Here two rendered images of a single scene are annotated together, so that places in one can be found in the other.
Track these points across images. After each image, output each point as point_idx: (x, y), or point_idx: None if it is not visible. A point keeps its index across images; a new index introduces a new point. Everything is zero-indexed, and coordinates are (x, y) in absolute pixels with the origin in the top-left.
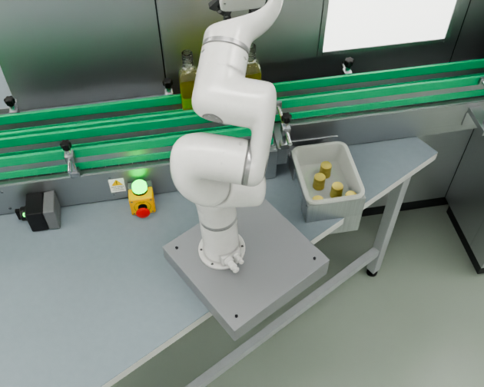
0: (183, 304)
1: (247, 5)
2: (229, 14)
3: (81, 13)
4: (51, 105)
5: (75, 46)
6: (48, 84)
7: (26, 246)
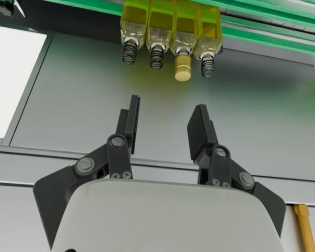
0: None
1: (159, 220)
2: (216, 164)
3: (269, 132)
4: (291, 62)
5: (274, 104)
6: (293, 78)
7: None
